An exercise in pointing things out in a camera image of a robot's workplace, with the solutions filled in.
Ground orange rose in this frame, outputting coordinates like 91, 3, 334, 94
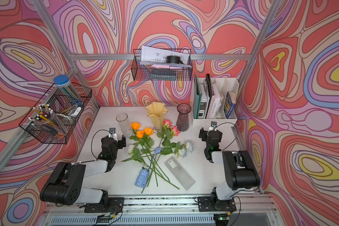
144, 127, 180, 190
130, 130, 156, 183
131, 122, 141, 130

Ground black tape roll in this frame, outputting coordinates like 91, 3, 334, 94
166, 55, 183, 64

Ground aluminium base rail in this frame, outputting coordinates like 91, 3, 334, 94
36, 193, 285, 226

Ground orange rose right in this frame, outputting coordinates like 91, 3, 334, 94
144, 127, 180, 190

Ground orange rose back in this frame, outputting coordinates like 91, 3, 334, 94
131, 122, 141, 130

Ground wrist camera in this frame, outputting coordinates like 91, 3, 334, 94
209, 121, 217, 131
108, 128, 118, 141

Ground clear glass vase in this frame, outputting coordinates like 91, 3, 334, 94
116, 113, 133, 138

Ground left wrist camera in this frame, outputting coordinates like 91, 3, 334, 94
108, 128, 118, 141

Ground white book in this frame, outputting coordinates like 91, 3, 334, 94
206, 82, 222, 119

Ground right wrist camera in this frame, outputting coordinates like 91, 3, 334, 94
209, 121, 217, 131

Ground purple ribbed glass vase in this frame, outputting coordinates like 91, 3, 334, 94
176, 103, 192, 132

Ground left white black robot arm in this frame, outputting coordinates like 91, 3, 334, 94
40, 136, 126, 206

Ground white desktop file organizer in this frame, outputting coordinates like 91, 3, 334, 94
190, 77, 240, 127

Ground orange rose left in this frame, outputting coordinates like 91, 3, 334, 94
130, 130, 156, 183

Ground pink rose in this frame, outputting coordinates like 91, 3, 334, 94
141, 119, 172, 193
149, 125, 182, 189

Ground black wire wall basket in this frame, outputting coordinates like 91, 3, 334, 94
131, 48, 193, 81

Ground yellow ruffled glass vase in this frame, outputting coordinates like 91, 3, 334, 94
145, 102, 168, 132

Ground blue lid pencil jar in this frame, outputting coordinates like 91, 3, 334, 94
53, 75, 83, 107

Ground clear cup of pens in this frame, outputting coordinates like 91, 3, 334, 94
28, 104, 68, 136

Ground green folder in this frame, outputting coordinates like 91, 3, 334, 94
194, 74, 202, 119

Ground black wire pen basket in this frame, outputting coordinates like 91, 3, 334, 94
19, 83, 92, 144

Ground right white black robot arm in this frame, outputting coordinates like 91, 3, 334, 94
199, 128, 260, 204

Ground white printed paper sheets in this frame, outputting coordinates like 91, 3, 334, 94
141, 46, 190, 64

